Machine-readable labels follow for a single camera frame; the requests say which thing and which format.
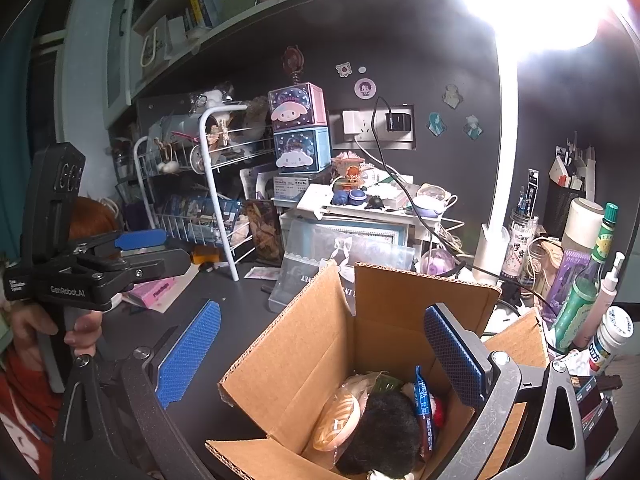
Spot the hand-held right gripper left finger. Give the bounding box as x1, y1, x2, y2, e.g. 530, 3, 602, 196
52, 299, 223, 480

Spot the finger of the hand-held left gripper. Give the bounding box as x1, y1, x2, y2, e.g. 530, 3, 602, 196
97, 247, 193, 293
75, 229, 168, 262

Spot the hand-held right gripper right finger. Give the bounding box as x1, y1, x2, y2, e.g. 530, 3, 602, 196
423, 303, 587, 480

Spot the blue snack bar packet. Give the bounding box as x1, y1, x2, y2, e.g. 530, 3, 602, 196
412, 366, 436, 463

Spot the black fluffy pouch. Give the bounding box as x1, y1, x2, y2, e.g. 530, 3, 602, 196
335, 391, 423, 478

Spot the cardboard box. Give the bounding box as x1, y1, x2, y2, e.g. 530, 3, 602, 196
205, 260, 551, 480

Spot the bread bun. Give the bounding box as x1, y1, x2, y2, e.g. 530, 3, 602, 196
310, 392, 363, 453

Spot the person's left forearm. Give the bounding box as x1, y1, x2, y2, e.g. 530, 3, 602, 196
0, 350, 66, 461

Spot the person's left hand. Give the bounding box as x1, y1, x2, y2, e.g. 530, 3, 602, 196
2, 300, 103, 376

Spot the pink packet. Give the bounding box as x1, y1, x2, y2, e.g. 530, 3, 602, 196
122, 275, 188, 313

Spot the orange fluffy cloth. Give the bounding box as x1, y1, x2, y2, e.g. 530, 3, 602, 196
69, 196, 121, 241

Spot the yellow box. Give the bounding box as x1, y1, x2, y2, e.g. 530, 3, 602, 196
192, 245, 221, 267

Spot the blue cartoon poster card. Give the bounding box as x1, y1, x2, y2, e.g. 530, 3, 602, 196
162, 195, 241, 233

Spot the purple round ball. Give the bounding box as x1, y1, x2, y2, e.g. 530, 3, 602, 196
420, 249, 458, 278

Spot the orange picture card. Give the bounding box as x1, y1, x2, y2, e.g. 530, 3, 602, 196
243, 199, 286, 266

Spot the green bottle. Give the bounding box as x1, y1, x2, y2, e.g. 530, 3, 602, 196
552, 202, 620, 353

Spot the purple box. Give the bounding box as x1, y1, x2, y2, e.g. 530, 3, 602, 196
542, 247, 591, 321

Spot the clear zip bag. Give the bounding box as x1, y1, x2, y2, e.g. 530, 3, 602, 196
268, 222, 418, 313

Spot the dark brown box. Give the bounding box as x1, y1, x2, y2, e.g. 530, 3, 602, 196
570, 375, 623, 466

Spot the white purple teapot figurine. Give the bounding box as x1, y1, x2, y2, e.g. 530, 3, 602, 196
412, 183, 458, 218

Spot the white pill bottle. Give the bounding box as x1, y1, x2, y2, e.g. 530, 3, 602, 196
587, 306, 636, 373

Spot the white blue medicine box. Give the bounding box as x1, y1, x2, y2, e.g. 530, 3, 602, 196
272, 174, 323, 206

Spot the white pump bottle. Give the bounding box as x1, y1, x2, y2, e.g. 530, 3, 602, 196
597, 252, 626, 316

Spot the white desk lamp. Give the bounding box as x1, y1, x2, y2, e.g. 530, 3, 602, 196
445, 0, 616, 281

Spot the white cylinder container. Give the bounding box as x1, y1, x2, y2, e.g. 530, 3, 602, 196
562, 198, 605, 256

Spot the white desk riser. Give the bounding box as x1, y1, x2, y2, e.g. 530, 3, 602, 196
297, 182, 446, 223

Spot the black mesh pen holder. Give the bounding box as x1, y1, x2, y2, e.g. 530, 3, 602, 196
542, 145, 598, 241

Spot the blue cartoon storage box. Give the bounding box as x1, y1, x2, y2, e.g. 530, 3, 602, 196
272, 126, 332, 173

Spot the white tote bag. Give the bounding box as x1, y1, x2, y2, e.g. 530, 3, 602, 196
140, 15, 171, 68

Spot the pink cartoon storage box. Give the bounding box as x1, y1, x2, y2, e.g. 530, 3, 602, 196
267, 82, 328, 131

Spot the orange haired figurine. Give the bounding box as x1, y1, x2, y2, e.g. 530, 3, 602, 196
330, 152, 373, 191

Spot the brown round ornament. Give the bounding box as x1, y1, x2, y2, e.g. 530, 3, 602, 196
281, 46, 307, 86

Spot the white wire rack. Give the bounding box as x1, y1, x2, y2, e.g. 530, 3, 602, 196
132, 102, 276, 281

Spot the wall socket panel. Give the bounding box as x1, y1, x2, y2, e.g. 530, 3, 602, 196
327, 105, 416, 151

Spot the black cable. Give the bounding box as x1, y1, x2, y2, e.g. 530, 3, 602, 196
372, 96, 551, 311

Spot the white wall shelf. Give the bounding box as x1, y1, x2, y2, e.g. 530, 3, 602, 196
127, 0, 451, 101

